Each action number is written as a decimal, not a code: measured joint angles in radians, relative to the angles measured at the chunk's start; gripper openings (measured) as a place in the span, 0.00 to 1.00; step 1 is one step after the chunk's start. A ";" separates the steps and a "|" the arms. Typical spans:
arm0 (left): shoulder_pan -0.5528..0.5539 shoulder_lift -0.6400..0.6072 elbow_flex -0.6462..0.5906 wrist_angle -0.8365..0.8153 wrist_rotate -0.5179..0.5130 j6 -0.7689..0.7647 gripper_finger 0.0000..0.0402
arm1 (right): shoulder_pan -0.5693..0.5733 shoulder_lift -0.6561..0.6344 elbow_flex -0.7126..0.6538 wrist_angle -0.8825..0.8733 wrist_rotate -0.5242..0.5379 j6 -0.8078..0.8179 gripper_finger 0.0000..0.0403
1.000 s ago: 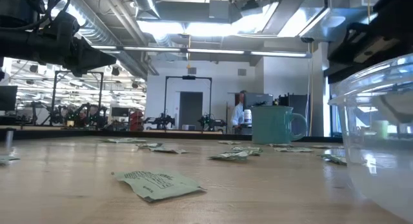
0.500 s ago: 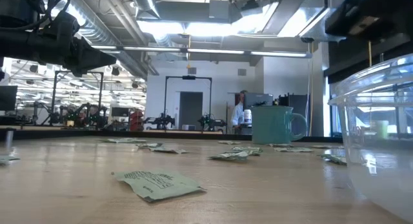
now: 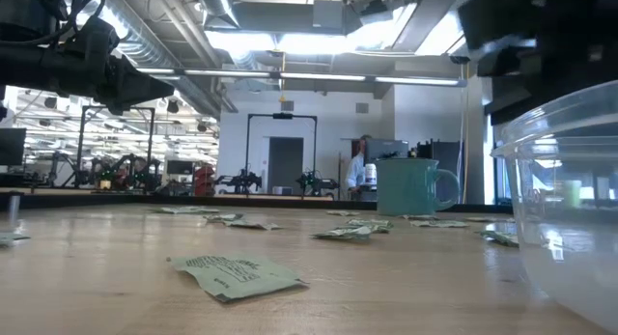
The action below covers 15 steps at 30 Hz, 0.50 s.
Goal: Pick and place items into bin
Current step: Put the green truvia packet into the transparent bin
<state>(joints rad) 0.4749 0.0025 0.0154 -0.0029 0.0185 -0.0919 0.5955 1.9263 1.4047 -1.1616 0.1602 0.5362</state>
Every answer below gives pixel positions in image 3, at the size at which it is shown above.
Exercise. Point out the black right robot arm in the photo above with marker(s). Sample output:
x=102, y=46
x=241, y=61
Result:
x=579, y=16

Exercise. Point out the corrugated silver ventilation duct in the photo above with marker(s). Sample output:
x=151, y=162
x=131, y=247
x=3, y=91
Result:
x=145, y=50

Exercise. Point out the black aluminium table frame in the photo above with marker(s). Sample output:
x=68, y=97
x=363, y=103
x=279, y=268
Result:
x=120, y=200

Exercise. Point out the smooth silver ceiling duct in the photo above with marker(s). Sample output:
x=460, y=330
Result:
x=219, y=4

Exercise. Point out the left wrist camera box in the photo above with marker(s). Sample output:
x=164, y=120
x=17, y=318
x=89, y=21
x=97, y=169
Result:
x=94, y=38

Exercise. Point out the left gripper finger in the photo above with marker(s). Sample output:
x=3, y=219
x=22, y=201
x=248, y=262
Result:
x=135, y=86

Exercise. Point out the grey wall vent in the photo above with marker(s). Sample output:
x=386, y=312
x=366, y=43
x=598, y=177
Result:
x=287, y=106
x=362, y=108

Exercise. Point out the black gantry frame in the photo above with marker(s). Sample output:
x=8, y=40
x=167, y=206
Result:
x=247, y=151
x=79, y=147

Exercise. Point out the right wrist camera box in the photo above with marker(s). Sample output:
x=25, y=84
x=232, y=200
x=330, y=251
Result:
x=497, y=23

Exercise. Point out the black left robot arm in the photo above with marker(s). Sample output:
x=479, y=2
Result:
x=24, y=64

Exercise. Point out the person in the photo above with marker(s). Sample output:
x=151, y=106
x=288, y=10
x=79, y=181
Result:
x=356, y=173

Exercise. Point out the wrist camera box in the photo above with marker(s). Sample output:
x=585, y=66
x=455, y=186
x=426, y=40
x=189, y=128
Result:
x=497, y=23
x=94, y=38

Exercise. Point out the clear plastic bin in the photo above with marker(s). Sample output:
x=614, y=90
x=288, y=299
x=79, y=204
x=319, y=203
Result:
x=570, y=229

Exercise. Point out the white bottle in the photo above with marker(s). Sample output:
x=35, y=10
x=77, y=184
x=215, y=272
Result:
x=371, y=175

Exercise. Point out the small dark monitor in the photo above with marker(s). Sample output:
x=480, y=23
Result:
x=179, y=167

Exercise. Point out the red background object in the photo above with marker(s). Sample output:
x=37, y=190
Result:
x=204, y=180

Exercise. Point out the grey ceiling box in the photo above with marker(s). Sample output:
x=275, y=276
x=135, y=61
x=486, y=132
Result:
x=328, y=14

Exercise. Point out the teal enamel mug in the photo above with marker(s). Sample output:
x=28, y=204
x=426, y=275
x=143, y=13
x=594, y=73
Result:
x=405, y=190

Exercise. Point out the black background robot arm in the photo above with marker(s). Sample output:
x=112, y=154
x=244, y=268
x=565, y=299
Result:
x=58, y=163
x=314, y=183
x=130, y=171
x=241, y=180

